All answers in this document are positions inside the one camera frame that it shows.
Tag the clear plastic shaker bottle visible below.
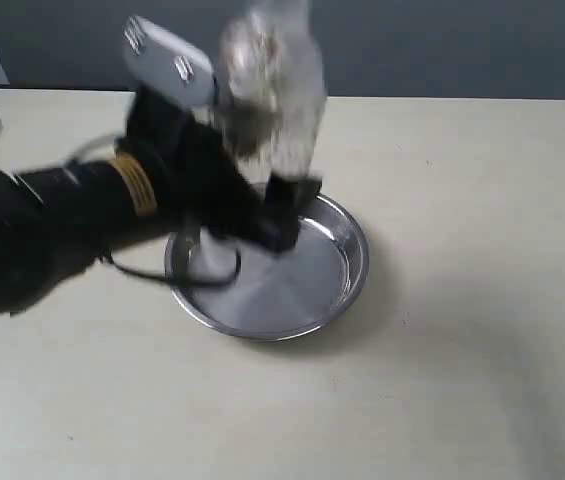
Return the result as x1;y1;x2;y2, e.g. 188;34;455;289
213;1;327;184

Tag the black camera cable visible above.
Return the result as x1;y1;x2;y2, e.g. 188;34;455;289
0;92;243;321

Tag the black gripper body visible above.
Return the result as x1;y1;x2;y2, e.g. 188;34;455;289
116;86;282;250

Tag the round stainless steel plate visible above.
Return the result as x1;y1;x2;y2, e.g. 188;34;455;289
164;194;370;342

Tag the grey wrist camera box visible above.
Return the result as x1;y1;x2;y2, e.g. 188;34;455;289
122;15;217;108

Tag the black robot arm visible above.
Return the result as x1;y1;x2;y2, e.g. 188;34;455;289
0;87;322;315

